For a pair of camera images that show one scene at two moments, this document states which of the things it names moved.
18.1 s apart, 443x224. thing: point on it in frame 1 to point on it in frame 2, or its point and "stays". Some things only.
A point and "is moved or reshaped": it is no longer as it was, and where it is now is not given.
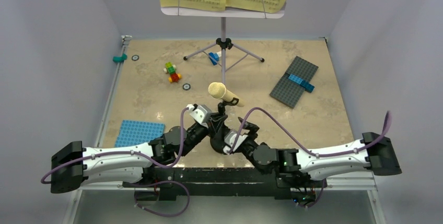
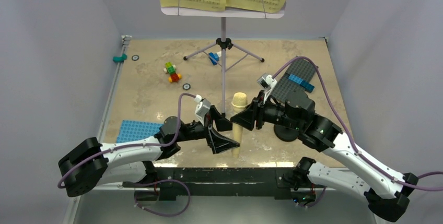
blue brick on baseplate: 307,85 stays
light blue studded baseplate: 133,132 stays
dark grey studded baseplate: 288,91 stays
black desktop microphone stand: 219,138 is moved or reshaped
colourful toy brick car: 171,69 stays
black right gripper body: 248,150 to 271,113
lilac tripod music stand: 224,52 stays
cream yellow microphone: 218,90 to 239,102
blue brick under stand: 215,56 stays
